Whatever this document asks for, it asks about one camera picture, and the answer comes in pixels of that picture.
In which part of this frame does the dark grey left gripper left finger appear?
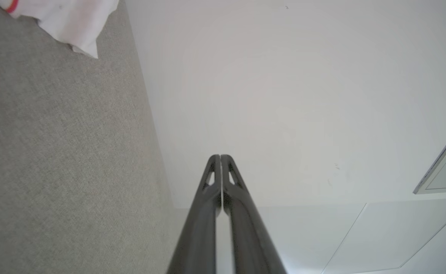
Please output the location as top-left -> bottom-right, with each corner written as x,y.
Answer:
166,154 -> 222,274

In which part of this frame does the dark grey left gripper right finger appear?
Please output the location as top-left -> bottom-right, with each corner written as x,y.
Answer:
221,154 -> 287,274

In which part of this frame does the red and white basketball jersey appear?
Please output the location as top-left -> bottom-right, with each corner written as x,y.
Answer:
0,0 -> 120,59

